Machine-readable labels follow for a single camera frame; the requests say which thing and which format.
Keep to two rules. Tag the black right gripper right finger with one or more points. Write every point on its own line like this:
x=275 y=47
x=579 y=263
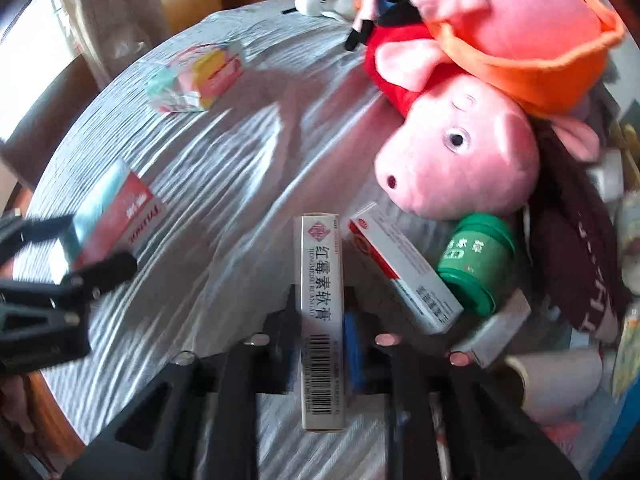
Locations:
x=442 y=420

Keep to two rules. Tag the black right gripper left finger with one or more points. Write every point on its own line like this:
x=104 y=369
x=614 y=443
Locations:
x=156 y=435

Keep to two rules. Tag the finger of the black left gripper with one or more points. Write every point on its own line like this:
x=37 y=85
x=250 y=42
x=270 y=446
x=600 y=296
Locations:
x=93 y=281
x=18 y=232

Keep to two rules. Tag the red green medicine box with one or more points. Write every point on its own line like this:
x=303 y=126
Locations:
x=120 y=213

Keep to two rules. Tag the white ointment box barcode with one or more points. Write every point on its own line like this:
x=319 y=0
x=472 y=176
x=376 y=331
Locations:
x=321 y=307

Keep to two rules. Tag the pig plush red dress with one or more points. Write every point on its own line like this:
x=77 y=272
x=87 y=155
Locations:
x=463 y=147

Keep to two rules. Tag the pig plush orange dress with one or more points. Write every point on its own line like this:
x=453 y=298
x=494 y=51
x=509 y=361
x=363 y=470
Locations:
x=544 y=54

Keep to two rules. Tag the wooden chair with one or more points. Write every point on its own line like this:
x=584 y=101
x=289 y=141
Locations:
x=39 y=133

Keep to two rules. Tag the white red small medicine box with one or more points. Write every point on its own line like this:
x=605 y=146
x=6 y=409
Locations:
x=430 y=304

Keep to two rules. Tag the green medicine bottle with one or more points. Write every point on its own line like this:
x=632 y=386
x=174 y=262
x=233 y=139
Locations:
x=477 y=261

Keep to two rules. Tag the dark maroon cloth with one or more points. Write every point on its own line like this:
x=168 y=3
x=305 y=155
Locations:
x=572 y=242

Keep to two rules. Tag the pastel tissue pack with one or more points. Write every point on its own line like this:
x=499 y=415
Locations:
x=196 y=77

